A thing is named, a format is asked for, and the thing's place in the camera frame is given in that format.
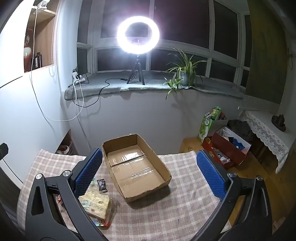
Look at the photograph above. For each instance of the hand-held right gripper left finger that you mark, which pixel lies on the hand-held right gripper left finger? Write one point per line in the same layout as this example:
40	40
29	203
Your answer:
89	171

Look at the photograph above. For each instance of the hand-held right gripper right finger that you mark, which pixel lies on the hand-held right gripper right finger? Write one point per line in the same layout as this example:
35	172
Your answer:
211	176

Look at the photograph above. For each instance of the black candy packet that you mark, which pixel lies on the black candy packet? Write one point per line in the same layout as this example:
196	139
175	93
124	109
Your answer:
101	185

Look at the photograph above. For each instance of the clear sandwich bread packet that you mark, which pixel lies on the clear sandwich bread packet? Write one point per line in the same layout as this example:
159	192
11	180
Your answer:
97	204

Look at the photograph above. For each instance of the cardboard box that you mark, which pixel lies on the cardboard box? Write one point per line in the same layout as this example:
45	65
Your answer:
138	171

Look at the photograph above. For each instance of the white plastic basket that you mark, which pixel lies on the white plastic basket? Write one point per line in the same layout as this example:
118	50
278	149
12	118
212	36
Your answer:
67	148

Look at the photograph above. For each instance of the red storage box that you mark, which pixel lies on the red storage box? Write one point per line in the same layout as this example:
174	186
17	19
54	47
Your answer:
235	155

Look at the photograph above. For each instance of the green tall carton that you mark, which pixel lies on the green tall carton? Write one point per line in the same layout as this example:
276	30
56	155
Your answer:
204	129

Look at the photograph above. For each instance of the black bag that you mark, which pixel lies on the black bag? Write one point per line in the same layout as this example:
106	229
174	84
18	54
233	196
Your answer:
240	128

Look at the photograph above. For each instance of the white lace tablecloth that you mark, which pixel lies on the white lace tablecloth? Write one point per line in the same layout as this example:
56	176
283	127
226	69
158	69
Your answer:
266	132

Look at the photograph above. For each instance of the dark figurine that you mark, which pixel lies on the dark figurine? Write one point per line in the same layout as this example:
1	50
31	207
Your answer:
278	120

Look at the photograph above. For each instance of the white power strip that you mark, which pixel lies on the white power strip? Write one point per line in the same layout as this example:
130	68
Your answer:
77	77

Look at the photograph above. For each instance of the potted spider plant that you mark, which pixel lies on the potted spider plant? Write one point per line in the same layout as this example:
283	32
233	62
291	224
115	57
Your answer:
185	77

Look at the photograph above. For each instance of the red white vase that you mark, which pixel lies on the red white vase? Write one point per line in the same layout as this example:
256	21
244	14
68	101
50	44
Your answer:
27	46

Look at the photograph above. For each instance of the brown curtain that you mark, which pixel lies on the brown curtain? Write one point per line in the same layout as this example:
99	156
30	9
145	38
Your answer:
266	58

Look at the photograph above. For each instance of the white framed window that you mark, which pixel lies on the white framed window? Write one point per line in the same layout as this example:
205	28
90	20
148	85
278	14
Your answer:
198	34

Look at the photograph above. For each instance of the white device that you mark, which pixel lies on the white device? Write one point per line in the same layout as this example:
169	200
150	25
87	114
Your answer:
42	3

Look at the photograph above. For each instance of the wooden wall shelf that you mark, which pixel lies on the wooden wall shelf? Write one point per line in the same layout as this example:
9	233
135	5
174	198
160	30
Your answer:
46	34

